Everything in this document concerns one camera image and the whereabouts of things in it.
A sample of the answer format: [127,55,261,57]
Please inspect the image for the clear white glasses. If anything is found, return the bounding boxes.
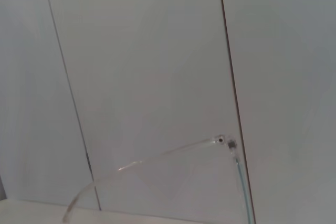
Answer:
[62,134,257,224]

